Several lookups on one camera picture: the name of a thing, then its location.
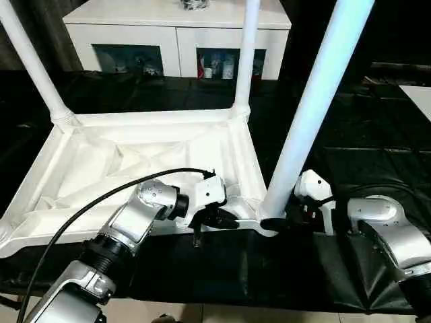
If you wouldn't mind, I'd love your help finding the white plastic table top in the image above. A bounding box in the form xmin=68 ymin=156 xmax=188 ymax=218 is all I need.
xmin=0 ymin=104 xmax=286 ymax=260

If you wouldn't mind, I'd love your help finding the white plastic table leg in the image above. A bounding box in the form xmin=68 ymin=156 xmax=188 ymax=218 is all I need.
xmin=259 ymin=0 xmax=376 ymax=234
xmin=0 ymin=0 xmax=77 ymax=131
xmin=231 ymin=0 xmax=262 ymax=118

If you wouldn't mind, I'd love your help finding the black mat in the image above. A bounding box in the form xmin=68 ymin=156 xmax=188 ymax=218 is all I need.
xmin=0 ymin=67 xmax=431 ymax=316

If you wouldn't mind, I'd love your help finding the white flat board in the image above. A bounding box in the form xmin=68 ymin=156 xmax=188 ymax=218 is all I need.
xmin=399 ymin=85 xmax=431 ymax=122

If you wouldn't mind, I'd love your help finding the black side table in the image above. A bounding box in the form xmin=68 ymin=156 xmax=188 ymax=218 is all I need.
xmin=363 ymin=62 xmax=431 ymax=87

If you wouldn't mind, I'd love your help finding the white cabinet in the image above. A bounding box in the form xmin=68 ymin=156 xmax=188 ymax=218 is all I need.
xmin=63 ymin=0 xmax=292 ymax=81

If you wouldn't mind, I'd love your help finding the dark patterned ornament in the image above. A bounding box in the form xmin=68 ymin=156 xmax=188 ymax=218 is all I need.
xmin=180 ymin=0 xmax=210 ymax=11

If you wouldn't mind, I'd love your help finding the grey curtain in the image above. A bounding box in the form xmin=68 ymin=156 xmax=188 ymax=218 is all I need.
xmin=0 ymin=0 xmax=84 ymax=72

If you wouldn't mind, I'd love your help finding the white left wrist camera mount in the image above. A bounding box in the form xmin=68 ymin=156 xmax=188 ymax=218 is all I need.
xmin=174 ymin=174 xmax=226 ymax=234

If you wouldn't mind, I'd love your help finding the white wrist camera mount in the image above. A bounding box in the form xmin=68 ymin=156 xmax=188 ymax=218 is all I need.
xmin=174 ymin=174 xmax=226 ymax=234
xmin=294 ymin=169 xmax=337 ymax=236

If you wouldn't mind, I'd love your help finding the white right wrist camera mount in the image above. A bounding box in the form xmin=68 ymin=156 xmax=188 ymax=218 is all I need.
xmin=294 ymin=169 xmax=337 ymax=236

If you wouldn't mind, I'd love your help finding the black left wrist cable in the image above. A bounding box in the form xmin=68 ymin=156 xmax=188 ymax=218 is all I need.
xmin=16 ymin=168 xmax=216 ymax=323

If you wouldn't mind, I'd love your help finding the black folding table frame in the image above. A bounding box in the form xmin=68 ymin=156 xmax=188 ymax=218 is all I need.
xmin=0 ymin=291 xmax=22 ymax=311

